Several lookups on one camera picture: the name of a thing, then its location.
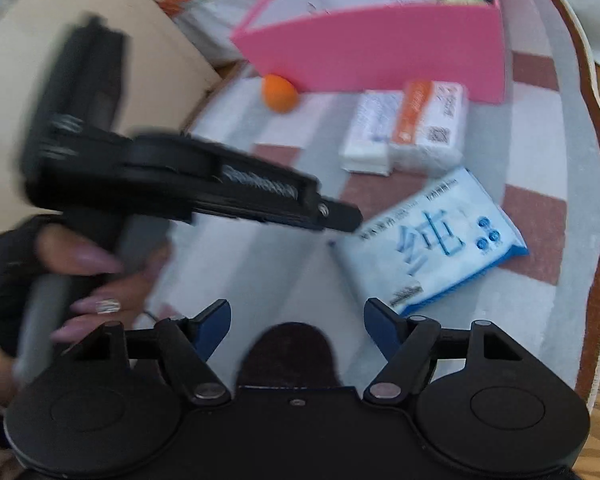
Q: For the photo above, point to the pink cardboard box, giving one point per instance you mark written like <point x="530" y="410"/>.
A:
<point x="380" y="50"/>

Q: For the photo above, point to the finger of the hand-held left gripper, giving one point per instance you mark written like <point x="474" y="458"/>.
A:
<point x="342" y="216"/>

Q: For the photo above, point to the blue tissue pack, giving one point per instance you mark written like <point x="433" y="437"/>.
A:
<point x="430" y="250"/>

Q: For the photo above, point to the orange label tissue pack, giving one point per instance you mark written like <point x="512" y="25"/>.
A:
<point x="430" y="125"/>

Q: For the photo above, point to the white tissue pack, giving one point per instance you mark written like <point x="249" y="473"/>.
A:
<point x="365" y="140"/>

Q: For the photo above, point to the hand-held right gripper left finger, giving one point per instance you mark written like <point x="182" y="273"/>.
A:
<point x="214" y="327"/>

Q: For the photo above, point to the beige furniture panel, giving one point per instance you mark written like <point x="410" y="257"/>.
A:
<point x="10" y="85"/>

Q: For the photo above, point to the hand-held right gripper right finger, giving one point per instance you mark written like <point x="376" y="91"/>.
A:
<point x="382" y="327"/>

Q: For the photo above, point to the checkered rug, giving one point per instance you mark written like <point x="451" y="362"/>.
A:
<point x="555" y="135"/>

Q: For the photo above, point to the person's left hand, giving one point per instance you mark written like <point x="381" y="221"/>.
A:
<point x="95" y="265"/>

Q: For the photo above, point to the orange makeup sponge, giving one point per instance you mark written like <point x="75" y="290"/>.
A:
<point x="279" y="94"/>

